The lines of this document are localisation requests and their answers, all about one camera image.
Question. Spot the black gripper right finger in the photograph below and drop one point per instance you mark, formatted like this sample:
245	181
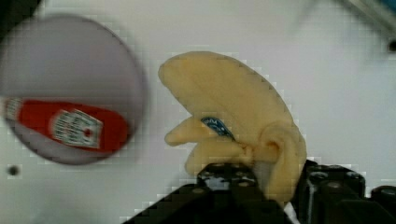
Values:
333	194

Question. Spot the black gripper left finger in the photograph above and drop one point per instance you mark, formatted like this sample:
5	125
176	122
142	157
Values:
224	193

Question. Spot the red plush ketchup bottle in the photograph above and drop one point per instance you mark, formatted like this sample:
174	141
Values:
80	126

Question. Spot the yellow plush peeled banana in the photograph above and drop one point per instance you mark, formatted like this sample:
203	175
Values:
237	116

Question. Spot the grey round plate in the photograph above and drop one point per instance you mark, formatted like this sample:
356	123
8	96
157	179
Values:
72	59

